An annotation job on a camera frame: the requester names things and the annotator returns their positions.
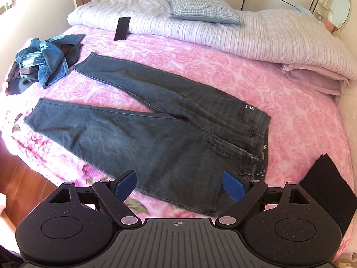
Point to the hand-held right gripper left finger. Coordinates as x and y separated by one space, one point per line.
127 184

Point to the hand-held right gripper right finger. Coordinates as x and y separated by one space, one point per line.
232 185

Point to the dark grey jeans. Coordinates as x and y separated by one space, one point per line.
164 142

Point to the pile of blue denim clothes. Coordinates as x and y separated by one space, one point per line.
44 61

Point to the pink rose bedspread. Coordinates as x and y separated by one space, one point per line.
292 122

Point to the black cloth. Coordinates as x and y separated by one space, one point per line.
326 189

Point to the black smartphone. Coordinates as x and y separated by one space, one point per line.
122 28

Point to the striped white duvet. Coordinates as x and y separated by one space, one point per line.
223 25

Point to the checked grey pillow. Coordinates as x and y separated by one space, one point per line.
200 8

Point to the light blue cloth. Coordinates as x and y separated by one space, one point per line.
301 9

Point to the oval vanity mirror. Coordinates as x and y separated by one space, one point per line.
340 9

